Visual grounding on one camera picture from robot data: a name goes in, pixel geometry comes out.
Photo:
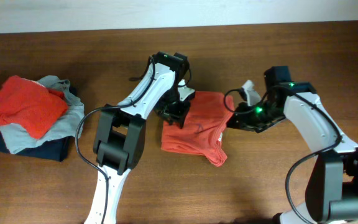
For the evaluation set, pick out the red printed t-shirt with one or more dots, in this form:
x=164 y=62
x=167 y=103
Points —
x=203 y=128

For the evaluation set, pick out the folded navy garment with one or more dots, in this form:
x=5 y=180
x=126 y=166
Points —
x=57 y=150

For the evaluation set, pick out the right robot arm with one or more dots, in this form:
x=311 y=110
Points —
x=331 y=195

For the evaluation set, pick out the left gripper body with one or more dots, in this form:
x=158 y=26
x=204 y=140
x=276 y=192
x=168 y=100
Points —
x=171 y=105

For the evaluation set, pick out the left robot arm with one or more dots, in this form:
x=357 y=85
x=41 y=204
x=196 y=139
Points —
x=120 y=137

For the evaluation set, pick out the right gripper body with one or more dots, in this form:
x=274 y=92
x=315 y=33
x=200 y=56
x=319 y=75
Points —
x=258 y=118

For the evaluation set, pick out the folded orange-red garment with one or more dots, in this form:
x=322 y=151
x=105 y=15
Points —
x=31 y=105

